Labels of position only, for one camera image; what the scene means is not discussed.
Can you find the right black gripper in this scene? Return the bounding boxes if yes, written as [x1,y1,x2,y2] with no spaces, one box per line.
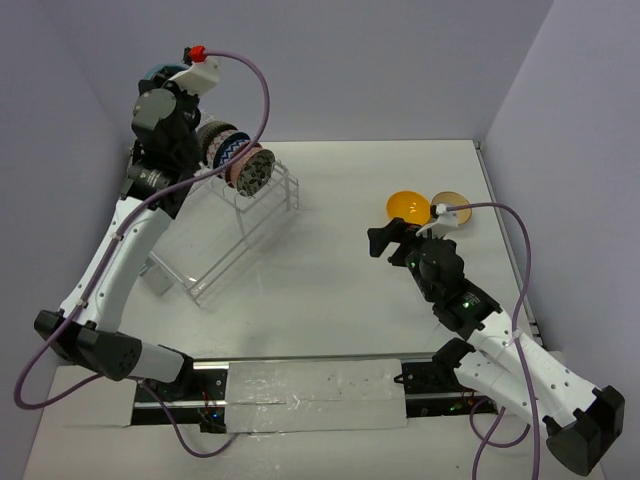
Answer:
[367,216,447,302]

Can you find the teal blue bowl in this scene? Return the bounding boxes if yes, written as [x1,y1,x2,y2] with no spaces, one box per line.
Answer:
[144,63,188,80]

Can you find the dark brown cream bowl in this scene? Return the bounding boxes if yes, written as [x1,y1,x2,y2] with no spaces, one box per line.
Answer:
[196,120,236,169]

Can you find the blue triangle pattern bowl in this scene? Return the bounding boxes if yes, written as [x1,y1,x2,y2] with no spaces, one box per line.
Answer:
[211,130,250,169]

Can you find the tan beige bowl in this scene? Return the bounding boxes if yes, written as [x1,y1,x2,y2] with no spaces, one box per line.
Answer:
[431,191,474,225]

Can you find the orange red patterned bowl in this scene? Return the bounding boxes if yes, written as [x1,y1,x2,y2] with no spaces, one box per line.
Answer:
[225,144,264,195]

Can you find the black white floral bowl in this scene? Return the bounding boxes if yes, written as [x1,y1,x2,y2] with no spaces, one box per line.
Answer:
[233,147,275,197]

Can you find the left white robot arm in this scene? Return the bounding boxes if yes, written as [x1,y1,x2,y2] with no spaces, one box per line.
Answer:
[34,73,201,381]

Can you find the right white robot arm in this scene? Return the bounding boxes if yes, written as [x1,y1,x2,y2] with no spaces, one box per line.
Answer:
[367,218,625,476]

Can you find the yellow bowl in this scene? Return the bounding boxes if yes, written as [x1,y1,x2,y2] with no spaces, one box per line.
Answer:
[386,190,431,225]

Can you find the silver tape sheet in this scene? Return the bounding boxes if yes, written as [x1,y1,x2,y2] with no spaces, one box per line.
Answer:
[225,359,407,433]

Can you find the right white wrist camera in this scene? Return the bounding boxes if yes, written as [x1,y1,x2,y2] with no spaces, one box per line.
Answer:
[416,203,459,238]

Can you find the white wire dish rack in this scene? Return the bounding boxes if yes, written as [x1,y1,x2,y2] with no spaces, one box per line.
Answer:
[139,160,299,305]

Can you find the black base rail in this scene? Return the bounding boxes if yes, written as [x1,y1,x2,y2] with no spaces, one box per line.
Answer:
[131,353,496,434]

